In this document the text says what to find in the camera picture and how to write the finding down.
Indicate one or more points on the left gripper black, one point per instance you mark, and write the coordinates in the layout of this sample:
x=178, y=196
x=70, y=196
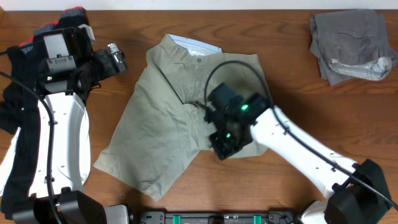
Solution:
x=103, y=57

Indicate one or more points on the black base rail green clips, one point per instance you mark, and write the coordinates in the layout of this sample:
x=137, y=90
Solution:
x=278, y=217

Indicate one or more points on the khaki shorts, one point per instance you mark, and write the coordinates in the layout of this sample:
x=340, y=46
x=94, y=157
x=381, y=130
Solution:
x=161, y=130

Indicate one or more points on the black garment with red-grey trim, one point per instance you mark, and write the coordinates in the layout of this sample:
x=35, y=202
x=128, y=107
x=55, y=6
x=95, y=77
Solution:
x=20, y=114

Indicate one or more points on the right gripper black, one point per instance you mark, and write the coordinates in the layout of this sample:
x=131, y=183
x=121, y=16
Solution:
x=223, y=151

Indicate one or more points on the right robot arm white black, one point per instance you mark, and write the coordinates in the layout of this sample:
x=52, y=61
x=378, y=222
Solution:
x=353, y=192

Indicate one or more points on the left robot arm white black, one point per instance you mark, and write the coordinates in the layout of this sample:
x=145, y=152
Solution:
x=56, y=194

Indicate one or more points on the white garment under pile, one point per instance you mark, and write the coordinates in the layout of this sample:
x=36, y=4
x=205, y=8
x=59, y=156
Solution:
x=7, y=163

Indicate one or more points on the folded grey shorts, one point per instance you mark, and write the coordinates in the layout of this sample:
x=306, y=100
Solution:
x=352, y=44

